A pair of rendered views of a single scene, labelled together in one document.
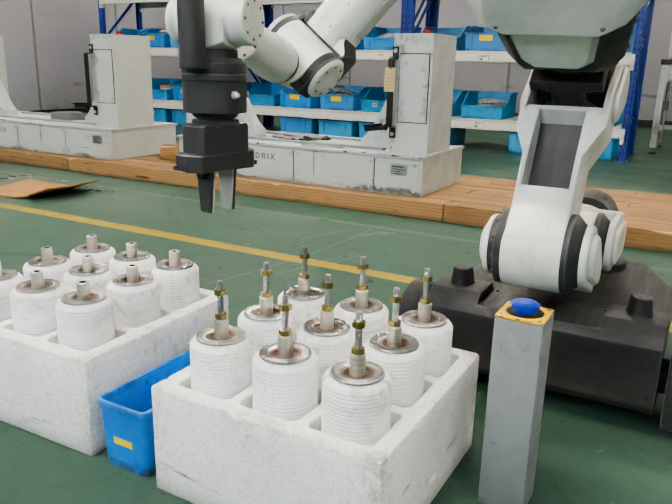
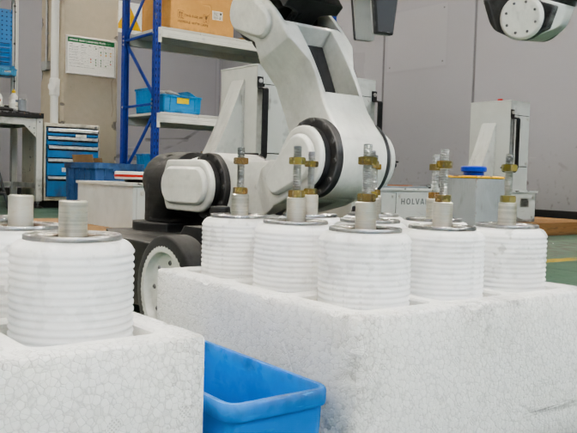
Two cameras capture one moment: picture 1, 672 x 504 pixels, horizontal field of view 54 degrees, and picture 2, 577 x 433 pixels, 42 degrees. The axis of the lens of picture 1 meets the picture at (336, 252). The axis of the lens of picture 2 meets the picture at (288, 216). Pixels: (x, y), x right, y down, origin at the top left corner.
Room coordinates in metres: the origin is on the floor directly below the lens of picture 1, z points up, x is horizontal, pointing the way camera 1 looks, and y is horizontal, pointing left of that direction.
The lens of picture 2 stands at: (0.71, 0.91, 0.30)
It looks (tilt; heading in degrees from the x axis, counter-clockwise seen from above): 3 degrees down; 293
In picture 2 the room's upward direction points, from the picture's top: 2 degrees clockwise
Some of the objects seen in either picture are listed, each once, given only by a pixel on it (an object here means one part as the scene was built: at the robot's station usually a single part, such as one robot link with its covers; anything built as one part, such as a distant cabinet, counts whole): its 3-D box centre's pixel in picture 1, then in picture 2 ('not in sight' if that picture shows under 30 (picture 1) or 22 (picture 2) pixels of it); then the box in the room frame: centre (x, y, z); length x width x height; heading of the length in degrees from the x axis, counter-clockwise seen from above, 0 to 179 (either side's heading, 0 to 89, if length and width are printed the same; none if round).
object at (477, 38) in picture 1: (494, 38); not in sight; (5.81, -1.27, 0.90); 0.50 x 0.38 x 0.21; 152
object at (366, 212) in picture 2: (221, 328); (366, 217); (0.94, 0.17, 0.26); 0.02 x 0.02 x 0.03
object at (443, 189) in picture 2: (285, 320); (443, 182); (0.89, 0.07, 0.30); 0.01 x 0.01 x 0.08
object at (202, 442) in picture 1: (325, 418); (365, 348); (0.99, 0.01, 0.09); 0.39 x 0.39 x 0.18; 61
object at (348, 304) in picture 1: (361, 305); (309, 216); (1.09, -0.05, 0.25); 0.08 x 0.08 x 0.01
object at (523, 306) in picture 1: (525, 308); (473, 172); (0.91, -0.28, 0.32); 0.04 x 0.04 x 0.02
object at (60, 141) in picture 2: not in sight; (60, 166); (5.03, -4.16, 0.35); 0.59 x 0.47 x 0.69; 151
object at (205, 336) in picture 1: (221, 336); (365, 230); (0.94, 0.17, 0.25); 0.08 x 0.08 x 0.01
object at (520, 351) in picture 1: (514, 409); (469, 277); (0.91, -0.28, 0.16); 0.07 x 0.07 x 0.31; 61
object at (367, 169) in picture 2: (220, 304); (367, 180); (0.94, 0.17, 0.30); 0.01 x 0.01 x 0.08
